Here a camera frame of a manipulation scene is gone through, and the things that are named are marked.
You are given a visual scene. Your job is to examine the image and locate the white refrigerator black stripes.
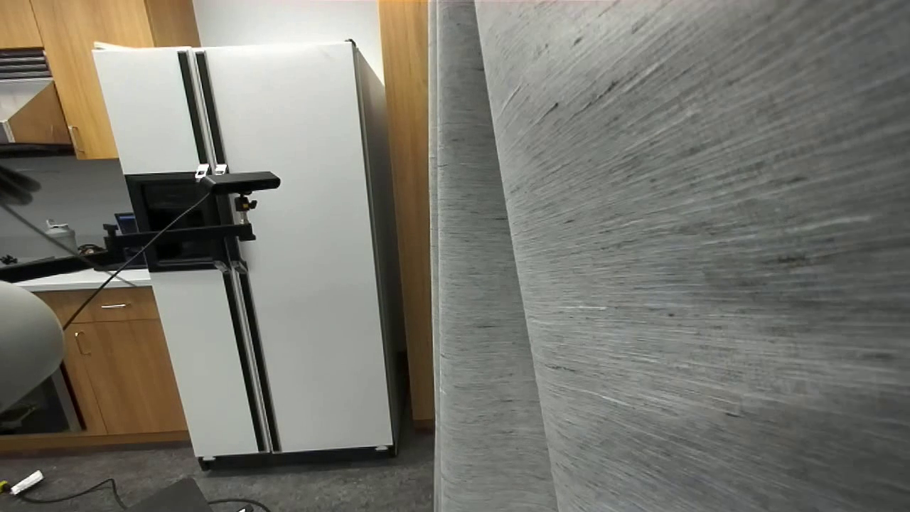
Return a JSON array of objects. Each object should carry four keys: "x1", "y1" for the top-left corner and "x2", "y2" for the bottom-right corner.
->
[{"x1": 94, "y1": 41, "x2": 401, "y2": 466}]

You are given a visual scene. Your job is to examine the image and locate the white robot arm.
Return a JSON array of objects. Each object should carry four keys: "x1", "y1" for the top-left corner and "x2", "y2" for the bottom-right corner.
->
[{"x1": 0, "y1": 281, "x2": 61, "y2": 409}]

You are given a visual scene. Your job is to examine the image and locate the light grey fabric curtain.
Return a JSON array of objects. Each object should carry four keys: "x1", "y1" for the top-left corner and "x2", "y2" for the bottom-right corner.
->
[{"x1": 430, "y1": 0, "x2": 910, "y2": 512}]

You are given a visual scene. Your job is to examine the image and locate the wooden upper kitchen cabinet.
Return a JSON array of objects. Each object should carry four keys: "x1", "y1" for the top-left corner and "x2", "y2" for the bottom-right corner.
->
[{"x1": 0, "y1": 0, "x2": 199, "y2": 161}]

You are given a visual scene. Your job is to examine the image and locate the white marker on floor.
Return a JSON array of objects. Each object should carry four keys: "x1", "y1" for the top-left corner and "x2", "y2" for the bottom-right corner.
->
[{"x1": 9, "y1": 469, "x2": 46, "y2": 498}]

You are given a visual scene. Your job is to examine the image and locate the black camera stand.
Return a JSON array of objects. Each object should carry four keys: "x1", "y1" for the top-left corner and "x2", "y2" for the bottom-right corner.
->
[{"x1": 0, "y1": 169, "x2": 282, "y2": 281}]

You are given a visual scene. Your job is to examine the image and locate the wooden kitchen base cabinet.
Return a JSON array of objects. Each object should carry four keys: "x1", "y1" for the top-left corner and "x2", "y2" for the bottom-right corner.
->
[{"x1": 23, "y1": 289, "x2": 187, "y2": 452}]

